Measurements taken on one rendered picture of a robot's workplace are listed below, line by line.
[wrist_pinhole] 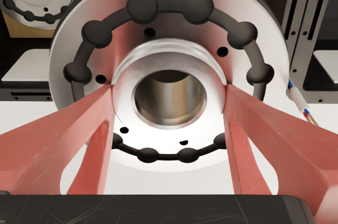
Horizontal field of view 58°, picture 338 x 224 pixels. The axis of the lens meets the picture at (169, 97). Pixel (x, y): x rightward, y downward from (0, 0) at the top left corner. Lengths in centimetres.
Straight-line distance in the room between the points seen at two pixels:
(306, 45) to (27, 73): 24
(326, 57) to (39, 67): 28
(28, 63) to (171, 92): 20
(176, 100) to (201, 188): 60
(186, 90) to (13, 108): 52
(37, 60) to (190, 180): 48
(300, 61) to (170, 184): 52
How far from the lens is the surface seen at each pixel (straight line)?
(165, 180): 72
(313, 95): 29
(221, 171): 70
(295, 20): 25
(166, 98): 15
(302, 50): 26
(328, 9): 38
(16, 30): 39
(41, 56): 34
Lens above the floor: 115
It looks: 54 degrees down
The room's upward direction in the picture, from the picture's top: 178 degrees counter-clockwise
